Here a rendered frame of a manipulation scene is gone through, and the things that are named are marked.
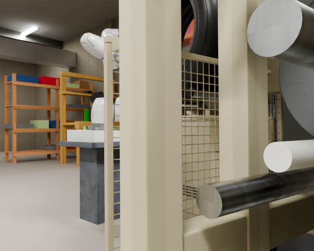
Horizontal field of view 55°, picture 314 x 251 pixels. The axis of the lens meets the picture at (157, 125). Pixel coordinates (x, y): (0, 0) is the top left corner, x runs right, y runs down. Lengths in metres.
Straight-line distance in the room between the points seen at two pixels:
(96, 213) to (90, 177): 0.29
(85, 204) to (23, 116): 9.52
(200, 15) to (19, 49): 8.00
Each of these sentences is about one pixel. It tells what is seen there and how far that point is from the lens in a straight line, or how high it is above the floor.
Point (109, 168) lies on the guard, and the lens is 0.81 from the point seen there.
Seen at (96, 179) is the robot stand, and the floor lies 0.36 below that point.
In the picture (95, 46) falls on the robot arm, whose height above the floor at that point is 1.25.
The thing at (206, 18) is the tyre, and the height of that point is 1.18.
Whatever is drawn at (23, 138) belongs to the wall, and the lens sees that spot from 11.93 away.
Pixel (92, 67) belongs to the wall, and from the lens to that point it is 9.00.
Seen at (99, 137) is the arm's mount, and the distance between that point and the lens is 2.33.
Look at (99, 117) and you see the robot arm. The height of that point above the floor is 0.84.
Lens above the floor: 0.75
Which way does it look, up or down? 1 degrees up
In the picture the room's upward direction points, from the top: straight up
